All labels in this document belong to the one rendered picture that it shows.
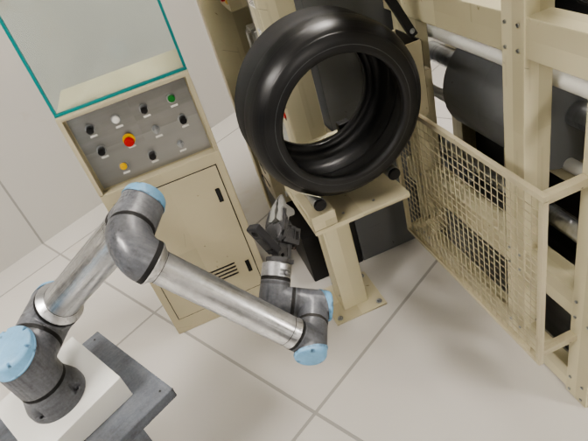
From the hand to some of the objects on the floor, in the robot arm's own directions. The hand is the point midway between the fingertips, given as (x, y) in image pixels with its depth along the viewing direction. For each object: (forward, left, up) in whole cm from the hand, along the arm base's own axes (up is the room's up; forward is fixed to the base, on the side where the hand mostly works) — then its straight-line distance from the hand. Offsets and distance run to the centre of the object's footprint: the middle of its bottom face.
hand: (278, 198), depth 162 cm
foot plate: (+35, +30, -107) cm, 116 cm away
